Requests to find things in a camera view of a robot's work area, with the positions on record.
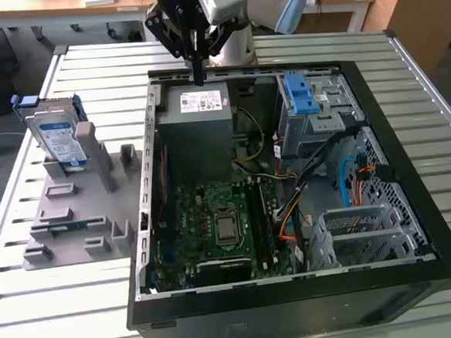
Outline brown wooden cabinet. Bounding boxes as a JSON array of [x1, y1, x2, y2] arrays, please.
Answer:
[[360, 0, 451, 83]]

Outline metal disk bay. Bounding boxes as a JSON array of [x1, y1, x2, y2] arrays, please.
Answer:
[[303, 200, 430, 271]]

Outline black CPU socket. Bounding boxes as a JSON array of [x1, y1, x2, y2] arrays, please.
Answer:
[[211, 205, 242, 252]]

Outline blue data wire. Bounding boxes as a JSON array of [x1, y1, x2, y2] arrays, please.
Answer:
[[336, 150, 371, 209]]

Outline green motherboard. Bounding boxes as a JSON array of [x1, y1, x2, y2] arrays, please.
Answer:
[[148, 174, 296, 293]]

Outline black RAM stick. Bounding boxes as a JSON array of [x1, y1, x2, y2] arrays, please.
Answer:
[[255, 177, 280, 266]]

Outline black PC case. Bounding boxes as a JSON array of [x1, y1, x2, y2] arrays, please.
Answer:
[[109, 48, 451, 338]]

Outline hard disk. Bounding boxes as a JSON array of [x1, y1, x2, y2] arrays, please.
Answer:
[[10, 90, 93, 177]]

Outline silver CPU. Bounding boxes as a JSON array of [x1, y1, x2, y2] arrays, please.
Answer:
[[215, 214, 239, 243]]

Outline metal optical drive cage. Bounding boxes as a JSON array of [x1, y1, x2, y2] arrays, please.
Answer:
[[272, 66, 368, 161]]

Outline grey parts rack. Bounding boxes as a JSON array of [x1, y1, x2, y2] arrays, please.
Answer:
[[12, 118, 152, 273]]

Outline orange black power wire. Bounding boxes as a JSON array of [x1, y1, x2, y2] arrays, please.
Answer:
[[351, 161, 399, 207]]

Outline grey power supply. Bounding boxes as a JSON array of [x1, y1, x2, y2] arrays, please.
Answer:
[[152, 81, 238, 186]]

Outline black cable bundle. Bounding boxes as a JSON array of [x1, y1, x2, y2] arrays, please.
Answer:
[[269, 127, 369, 228]]

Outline blue drive latch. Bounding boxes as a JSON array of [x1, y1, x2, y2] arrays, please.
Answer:
[[283, 71, 321, 116]]

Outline black graphics card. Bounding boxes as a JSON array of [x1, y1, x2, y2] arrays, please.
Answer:
[[195, 255, 254, 288]]

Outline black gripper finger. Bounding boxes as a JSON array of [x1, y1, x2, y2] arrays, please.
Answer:
[[195, 5, 244, 87], [143, 0, 202, 91]]

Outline orange yellow wire bundle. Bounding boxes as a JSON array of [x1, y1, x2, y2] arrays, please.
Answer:
[[276, 198, 307, 243]]

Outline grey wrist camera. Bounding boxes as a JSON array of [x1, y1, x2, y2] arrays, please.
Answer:
[[194, 0, 249, 27]]

